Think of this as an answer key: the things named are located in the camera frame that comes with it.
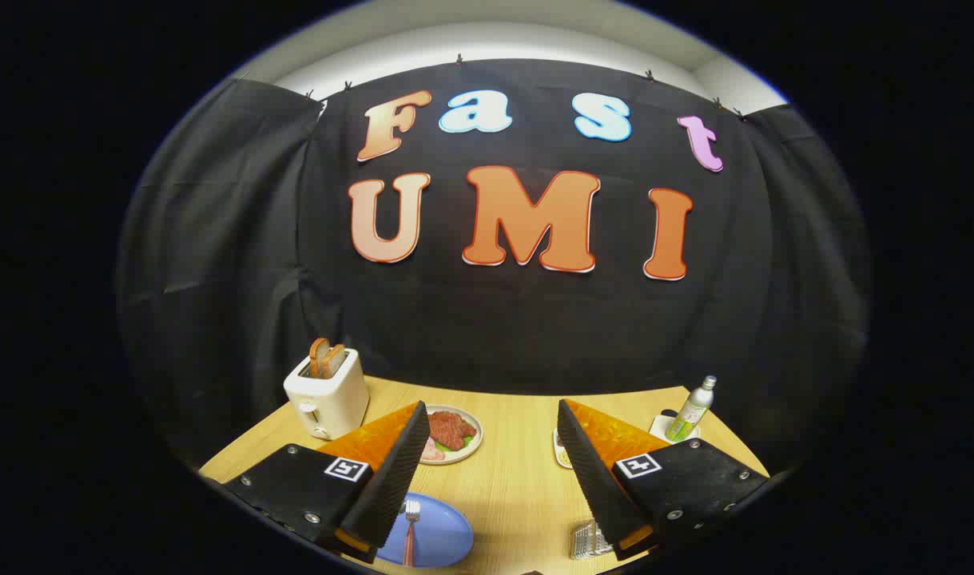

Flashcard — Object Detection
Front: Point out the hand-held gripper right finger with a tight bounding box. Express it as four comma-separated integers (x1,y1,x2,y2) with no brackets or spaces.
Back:
556,398,771,561

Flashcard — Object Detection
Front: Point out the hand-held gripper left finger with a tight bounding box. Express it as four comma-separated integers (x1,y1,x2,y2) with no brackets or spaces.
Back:
223,399,431,565

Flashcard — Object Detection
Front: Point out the red-brown steak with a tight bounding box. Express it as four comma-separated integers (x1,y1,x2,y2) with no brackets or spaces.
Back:
428,410,478,450

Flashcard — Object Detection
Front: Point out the blue plate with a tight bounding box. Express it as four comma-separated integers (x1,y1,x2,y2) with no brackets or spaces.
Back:
375,492,475,568

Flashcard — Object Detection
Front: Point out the small white tray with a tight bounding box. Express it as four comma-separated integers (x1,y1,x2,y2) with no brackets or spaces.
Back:
649,410,702,444

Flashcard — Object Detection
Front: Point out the white food plate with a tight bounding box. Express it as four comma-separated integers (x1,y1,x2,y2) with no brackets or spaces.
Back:
424,405,484,466

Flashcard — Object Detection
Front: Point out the white toaster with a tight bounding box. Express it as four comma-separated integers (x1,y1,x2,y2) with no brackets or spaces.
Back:
284,348,370,441

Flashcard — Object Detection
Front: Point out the green label metal bottle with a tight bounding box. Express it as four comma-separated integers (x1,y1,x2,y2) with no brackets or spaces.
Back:
665,375,718,442

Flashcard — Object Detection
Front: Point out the metal wire cutlery rack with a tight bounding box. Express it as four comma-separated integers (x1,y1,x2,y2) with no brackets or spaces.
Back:
570,519,615,561

